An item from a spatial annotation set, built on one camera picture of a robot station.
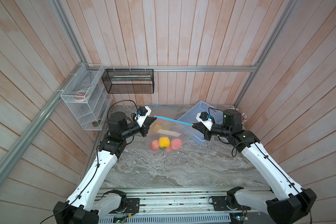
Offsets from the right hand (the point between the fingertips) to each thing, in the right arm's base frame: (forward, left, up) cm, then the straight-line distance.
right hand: (194, 124), depth 72 cm
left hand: (-1, +21, +5) cm, 21 cm away
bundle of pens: (+20, -39, -15) cm, 46 cm away
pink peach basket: (-2, +9, -17) cm, 20 cm away
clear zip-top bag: (+2, +14, -15) cm, 21 cm away
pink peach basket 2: (-3, +22, -19) cm, 29 cm away
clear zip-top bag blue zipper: (+39, +19, -32) cm, 54 cm away
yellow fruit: (-3, +16, -15) cm, 22 cm away
